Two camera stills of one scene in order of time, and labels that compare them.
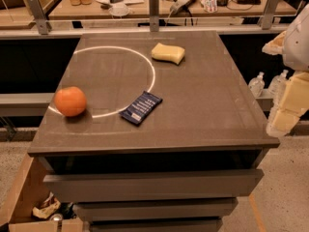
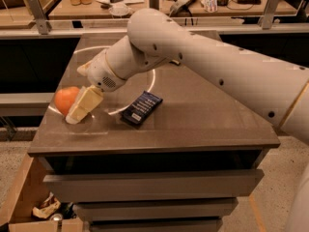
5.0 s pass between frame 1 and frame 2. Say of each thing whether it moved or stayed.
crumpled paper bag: stayed
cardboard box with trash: stayed
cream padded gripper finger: moved
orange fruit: stayed
